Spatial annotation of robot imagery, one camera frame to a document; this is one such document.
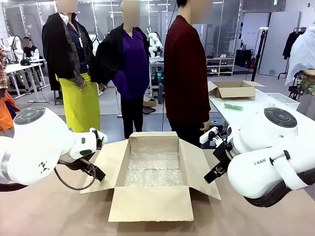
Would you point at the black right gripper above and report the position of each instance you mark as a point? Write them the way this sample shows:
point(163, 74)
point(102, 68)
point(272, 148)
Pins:
point(222, 155)

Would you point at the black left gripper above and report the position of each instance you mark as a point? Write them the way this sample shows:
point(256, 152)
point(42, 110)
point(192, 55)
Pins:
point(86, 166)

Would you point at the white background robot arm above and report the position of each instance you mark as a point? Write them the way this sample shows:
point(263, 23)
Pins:
point(18, 49)
point(153, 39)

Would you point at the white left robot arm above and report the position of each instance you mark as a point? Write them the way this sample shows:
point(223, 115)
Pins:
point(37, 147)

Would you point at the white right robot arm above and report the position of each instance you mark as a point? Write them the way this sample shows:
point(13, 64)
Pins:
point(258, 137)

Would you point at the maroon-shirted person's hand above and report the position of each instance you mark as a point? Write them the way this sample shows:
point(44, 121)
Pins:
point(206, 125)

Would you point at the clear bubble wrap sheet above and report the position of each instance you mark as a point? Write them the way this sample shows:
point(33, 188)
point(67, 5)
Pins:
point(152, 167)

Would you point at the grey plastic stool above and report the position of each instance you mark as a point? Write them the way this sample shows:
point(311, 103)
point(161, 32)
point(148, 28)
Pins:
point(217, 121)

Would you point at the large open cardboard box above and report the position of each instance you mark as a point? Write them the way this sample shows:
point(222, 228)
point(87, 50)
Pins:
point(150, 204)

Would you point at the green packet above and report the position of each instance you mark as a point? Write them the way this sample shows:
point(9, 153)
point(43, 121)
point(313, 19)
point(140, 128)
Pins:
point(233, 106)

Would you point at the white side table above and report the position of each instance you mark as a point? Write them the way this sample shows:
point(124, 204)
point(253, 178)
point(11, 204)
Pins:
point(216, 100)

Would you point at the small open cardboard box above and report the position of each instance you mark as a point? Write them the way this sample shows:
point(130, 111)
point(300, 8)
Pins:
point(236, 92)

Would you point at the small cardboard box on floor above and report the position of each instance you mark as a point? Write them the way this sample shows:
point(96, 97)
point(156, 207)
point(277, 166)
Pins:
point(149, 102)

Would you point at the white plastic basket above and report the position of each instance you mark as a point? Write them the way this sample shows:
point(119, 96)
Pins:
point(283, 100)

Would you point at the person in maroon shirt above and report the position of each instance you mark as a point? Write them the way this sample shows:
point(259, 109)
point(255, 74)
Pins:
point(184, 73)

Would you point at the white shoe rack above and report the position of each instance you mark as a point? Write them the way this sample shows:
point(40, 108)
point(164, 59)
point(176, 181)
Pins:
point(221, 66)

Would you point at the figure plaid shirt orange skirt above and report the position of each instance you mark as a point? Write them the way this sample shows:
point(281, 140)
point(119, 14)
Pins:
point(5, 118)

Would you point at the black bag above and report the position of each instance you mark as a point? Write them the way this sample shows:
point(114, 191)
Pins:
point(243, 57)

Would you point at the white office desk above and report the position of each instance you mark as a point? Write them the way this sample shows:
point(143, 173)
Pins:
point(19, 67)

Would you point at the black light stand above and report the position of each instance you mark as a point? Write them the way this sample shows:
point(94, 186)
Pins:
point(261, 49)

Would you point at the black cap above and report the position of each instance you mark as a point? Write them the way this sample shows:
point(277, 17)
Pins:
point(25, 62)

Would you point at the seated person black white jacket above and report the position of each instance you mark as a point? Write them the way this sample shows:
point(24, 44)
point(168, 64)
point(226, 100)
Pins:
point(32, 52)

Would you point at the clothes rack with black garment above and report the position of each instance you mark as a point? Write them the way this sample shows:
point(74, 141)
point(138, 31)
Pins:
point(291, 44)

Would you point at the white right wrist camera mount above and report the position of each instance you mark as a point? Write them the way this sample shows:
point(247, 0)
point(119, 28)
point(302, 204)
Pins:
point(205, 137)

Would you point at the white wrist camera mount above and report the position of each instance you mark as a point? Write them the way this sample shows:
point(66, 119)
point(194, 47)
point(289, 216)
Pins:
point(102, 137)
point(205, 137)

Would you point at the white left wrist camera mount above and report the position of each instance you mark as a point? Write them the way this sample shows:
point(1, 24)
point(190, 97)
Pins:
point(102, 137)

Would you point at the grey robot pedestal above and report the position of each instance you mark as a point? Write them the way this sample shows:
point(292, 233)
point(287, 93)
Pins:
point(160, 93)

